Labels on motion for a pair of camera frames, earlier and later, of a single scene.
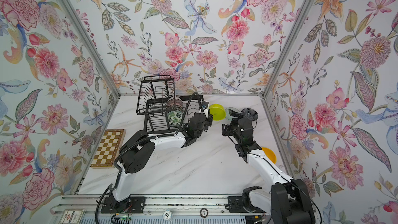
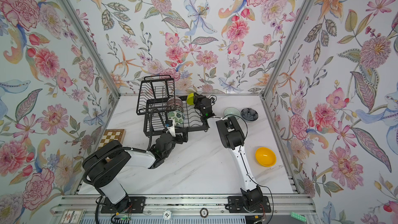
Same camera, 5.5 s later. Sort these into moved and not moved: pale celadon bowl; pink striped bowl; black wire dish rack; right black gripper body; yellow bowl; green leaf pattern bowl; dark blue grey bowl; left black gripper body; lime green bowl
Moved: right black gripper body; left black gripper body; lime green bowl
Not moved: yellow bowl; black wire dish rack; dark blue grey bowl; pale celadon bowl; green leaf pattern bowl; pink striped bowl
